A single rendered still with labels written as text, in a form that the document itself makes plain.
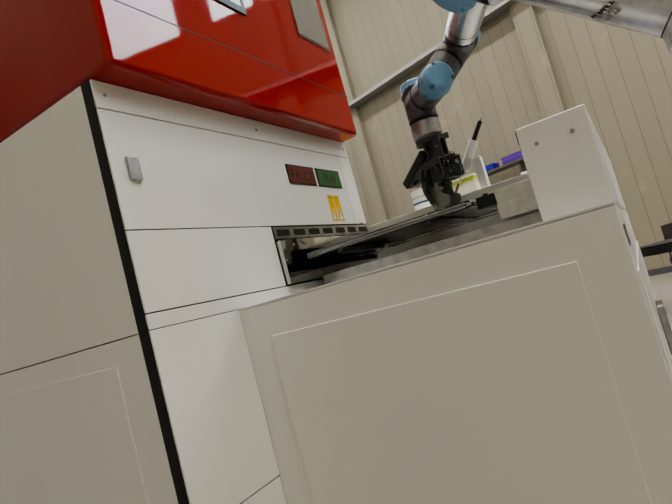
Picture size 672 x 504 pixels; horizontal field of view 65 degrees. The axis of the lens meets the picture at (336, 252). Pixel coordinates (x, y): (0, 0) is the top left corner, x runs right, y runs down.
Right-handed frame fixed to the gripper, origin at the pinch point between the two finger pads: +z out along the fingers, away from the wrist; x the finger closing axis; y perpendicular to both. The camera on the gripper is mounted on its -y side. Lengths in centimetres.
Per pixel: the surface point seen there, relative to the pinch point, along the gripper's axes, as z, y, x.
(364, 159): -227, -695, 496
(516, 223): 8.1, 33.6, -15.3
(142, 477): 31, 9, -83
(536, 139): -1, 52, -29
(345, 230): -3.7, -16.0, -19.9
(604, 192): 8, 58, -26
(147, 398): 20, 14, -81
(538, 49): -250, -338, 575
